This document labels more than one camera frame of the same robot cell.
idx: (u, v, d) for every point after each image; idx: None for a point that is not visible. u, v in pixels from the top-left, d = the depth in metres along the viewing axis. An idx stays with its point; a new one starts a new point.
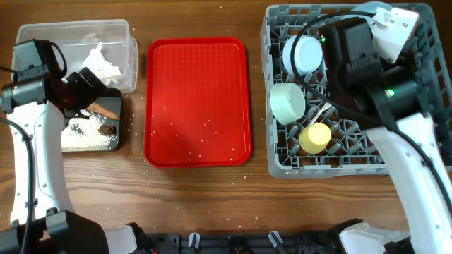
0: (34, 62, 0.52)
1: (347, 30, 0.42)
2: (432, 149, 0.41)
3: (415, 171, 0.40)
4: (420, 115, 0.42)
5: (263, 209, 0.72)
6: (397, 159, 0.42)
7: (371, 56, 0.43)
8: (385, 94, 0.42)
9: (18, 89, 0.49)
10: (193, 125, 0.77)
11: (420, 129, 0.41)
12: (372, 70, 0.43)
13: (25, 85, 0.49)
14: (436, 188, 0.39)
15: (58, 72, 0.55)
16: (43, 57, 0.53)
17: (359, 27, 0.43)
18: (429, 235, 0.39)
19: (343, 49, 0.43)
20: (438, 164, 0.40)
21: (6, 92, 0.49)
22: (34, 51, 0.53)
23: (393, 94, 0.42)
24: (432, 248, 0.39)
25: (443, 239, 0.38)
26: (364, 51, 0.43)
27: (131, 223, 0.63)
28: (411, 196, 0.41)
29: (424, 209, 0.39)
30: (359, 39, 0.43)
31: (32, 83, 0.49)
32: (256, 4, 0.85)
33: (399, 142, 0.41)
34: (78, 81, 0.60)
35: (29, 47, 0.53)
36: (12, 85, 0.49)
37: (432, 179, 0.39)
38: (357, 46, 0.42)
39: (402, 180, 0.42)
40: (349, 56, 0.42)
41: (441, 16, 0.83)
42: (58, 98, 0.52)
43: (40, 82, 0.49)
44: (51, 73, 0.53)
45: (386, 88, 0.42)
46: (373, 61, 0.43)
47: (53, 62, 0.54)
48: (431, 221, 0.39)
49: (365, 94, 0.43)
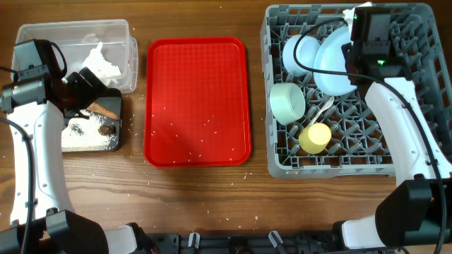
0: (34, 62, 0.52)
1: (373, 15, 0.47)
2: (412, 101, 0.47)
3: (395, 110, 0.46)
4: (404, 79, 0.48)
5: (263, 209, 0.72)
6: (381, 104, 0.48)
7: (385, 41, 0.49)
8: (378, 65, 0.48)
9: (18, 88, 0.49)
10: (193, 125, 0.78)
11: (404, 86, 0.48)
12: (381, 50, 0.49)
13: (25, 85, 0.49)
14: (412, 124, 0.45)
15: (58, 72, 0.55)
16: (43, 57, 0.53)
17: (383, 15, 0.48)
18: (407, 159, 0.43)
19: (366, 29, 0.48)
20: (417, 109, 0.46)
21: (6, 92, 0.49)
22: (34, 51, 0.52)
23: (383, 63, 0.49)
24: (409, 171, 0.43)
25: (417, 162, 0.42)
26: (379, 37, 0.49)
27: (131, 223, 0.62)
28: (393, 134, 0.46)
29: (404, 140, 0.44)
30: (381, 25, 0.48)
31: (33, 84, 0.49)
32: (256, 4, 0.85)
33: (385, 89, 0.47)
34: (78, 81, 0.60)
35: (29, 47, 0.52)
36: (12, 85, 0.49)
37: (409, 116, 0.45)
38: (377, 31, 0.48)
39: (385, 123, 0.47)
40: (366, 37, 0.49)
41: (441, 16, 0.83)
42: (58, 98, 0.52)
43: (41, 82, 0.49)
44: (51, 72, 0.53)
45: (383, 63, 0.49)
46: (385, 48, 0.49)
47: (53, 63, 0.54)
48: (409, 147, 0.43)
49: (364, 63, 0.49)
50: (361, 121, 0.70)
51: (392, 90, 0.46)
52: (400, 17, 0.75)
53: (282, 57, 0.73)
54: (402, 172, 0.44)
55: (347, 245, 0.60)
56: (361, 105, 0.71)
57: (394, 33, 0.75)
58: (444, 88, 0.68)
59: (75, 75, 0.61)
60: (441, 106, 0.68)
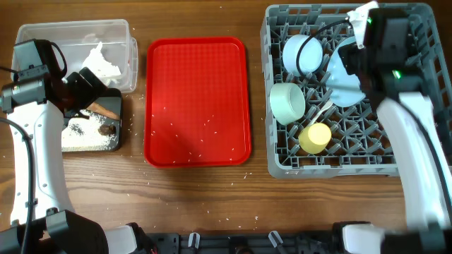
0: (34, 62, 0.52)
1: (388, 21, 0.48)
2: (429, 123, 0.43)
3: (413, 139, 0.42)
4: (421, 97, 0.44)
5: (263, 209, 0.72)
6: (395, 123, 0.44)
7: (400, 49, 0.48)
8: (393, 75, 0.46)
9: (19, 87, 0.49)
10: (193, 125, 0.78)
11: (421, 104, 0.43)
12: (394, 58, 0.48)
13: (25, 85, 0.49)
14: (430, 157, 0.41)
15: (58, 72, 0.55)
16: (43, 57, 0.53)
17: (399, 21, 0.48)
18: (421, 199, 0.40)
19: (381, 35, 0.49)
20: (433, 135, 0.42)
21: (5, 92, 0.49)
22: (34, 51, 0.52)
23: (400, 75, 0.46)
24: (421, 208, 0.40)
25: (432, 202, 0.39)
26: (393, 43, 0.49)
27: (132, 223, 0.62)
28: (407, 166, 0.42)
29: (419, 176, 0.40)
30: (397, 32, 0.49)
31: (33, 83, 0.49)
32: (256, 4, 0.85)
33: (401, 111, 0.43)
34: (78, 81, 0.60)
35: (29, 47, 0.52)
36: (11, 85, 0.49)
37: (426, 147, 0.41)
38: (392, 37, 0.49)
39: (400, 150, 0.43)
40: (381, 42, 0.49)
41: (441, 16, 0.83)
42: (58, 99, 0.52)
43: (42, 81, 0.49)
44: (51, 72, 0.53)
45: (398, 73, 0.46)
46: (399, 56, 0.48)
47: (53, 63, 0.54)
48: (424, 185, 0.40)
49: (377, 73, 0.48)
50: (361, 121, 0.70)
51: (409, 115, 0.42)
52: None
53: (282, 57, 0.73)
54: (414, 209, 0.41)
55: (347, 249, 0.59)
56: (361, 105, 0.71)
57: None
58: (444, 87, 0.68)
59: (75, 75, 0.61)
60: (441, 106, 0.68)
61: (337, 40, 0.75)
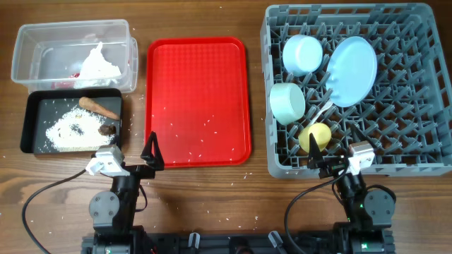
0: (103, 224, 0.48)
1: (371, 198, 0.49)
2: None
3: None
4: None
5: (263, 209, 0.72)
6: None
7: (380, 221, 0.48)
8: (361, 245, 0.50)
9: (111, 252, 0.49)
10: (193, 125, 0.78)
11: None
12: (380, 226, 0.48)
13: (115, 245, 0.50)
14: None
15: (120, 228, 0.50)
16: (110, 216, 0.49)
17: (385, 205, 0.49)
18: None
19: (356, 202, 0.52)
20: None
21: (97, 250, 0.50)
22: (109, 218, 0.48)
23: (366, 246, 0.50)
24: None
25: None
26: (378, 224, 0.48)
27: (138, 226, 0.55)
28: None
29: None
30: (380, 207, 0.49)
31: (123, 250, 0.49)
32: (256, 5, 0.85)
33: None
34: (141, 170, 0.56)
35: (103, 195, 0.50)
36: (103, 248, 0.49)
37: None
38: (378, 209, 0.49)
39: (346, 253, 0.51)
40: (369, 223, 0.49)
41: (441, 15, 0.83)
42: (115, 178, 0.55)
43: (131, 248, 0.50)
44: (114, 230, 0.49)
45: (364, 240, 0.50)
46: (384, 221, 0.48)
47: (123, 209, 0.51)
48: None
49: (349, 239, 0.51)
50: (361, 121, 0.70)
51: None
52: (400, 17, 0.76)
53: (282, 57, 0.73)
54: None
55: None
56: (361, 105, 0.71)
57: (394, 33, 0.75)
58: (444, 88, 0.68)
59: (126, 178, 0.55)
60: (441, 105, 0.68)
61: (337, 40, 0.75)
